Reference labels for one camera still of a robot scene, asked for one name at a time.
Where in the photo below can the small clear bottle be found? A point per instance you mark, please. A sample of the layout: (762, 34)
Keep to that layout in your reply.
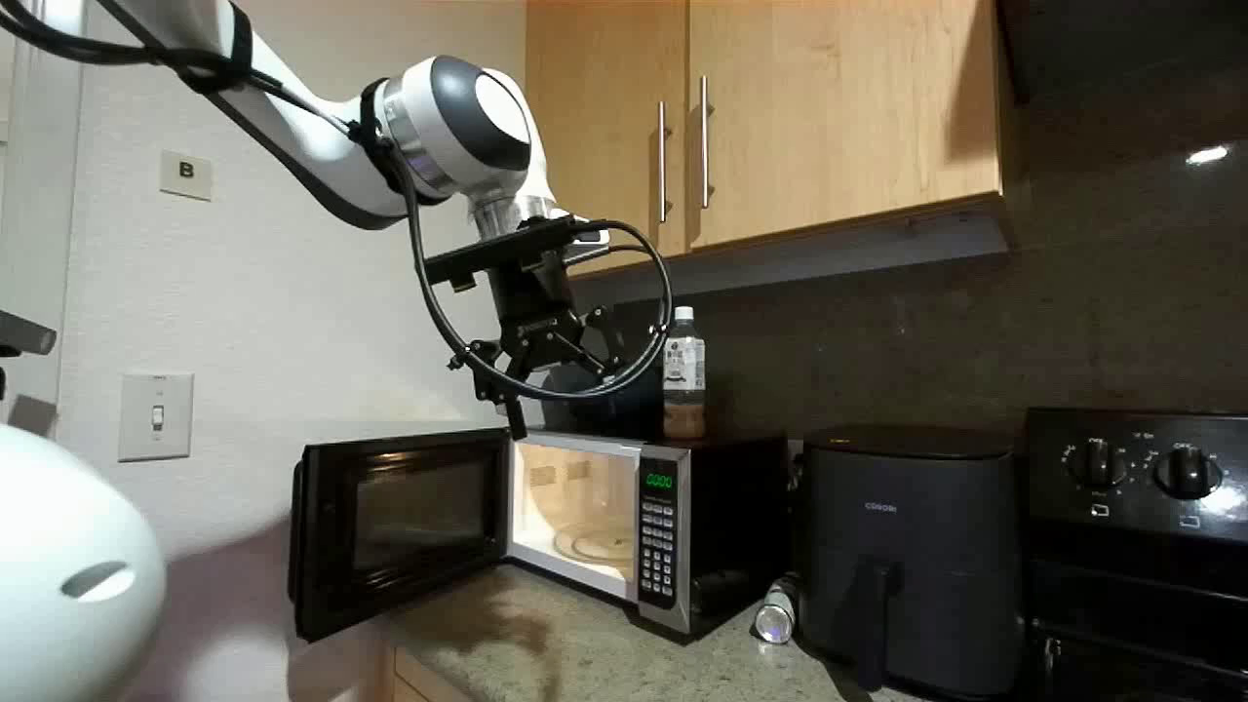
(775, 618)

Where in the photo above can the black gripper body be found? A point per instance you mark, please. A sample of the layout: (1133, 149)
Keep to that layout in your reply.
(541, 322)

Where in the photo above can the black silver microwave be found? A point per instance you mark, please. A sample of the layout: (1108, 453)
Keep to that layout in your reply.
(708, 519)

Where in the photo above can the white light switch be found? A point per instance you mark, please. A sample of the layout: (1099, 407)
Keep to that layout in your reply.
(154, 418)

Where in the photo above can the plastic drink bottle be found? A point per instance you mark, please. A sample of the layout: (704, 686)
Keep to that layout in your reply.
(683, 379)

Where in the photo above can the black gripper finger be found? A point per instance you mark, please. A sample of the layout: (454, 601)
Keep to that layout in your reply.
(518, 422)

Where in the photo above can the white rounded camera housing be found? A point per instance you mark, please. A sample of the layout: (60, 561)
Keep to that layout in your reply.
(79, 580)

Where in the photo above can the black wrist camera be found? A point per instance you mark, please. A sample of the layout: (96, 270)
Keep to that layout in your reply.
(536, 242)

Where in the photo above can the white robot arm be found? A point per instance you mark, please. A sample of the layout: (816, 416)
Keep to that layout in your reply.
(445, 145)

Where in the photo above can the glass microwave turntable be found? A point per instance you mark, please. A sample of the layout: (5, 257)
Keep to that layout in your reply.
(596, 545)

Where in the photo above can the white wall outlet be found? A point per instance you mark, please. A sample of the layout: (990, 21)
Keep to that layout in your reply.
(187, 176)

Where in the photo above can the wooden upper cabinet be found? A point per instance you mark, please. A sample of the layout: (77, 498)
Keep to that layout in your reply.
(733, 124)

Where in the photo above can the black electric stove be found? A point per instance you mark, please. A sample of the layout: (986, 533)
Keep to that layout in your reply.
(1137, 548)

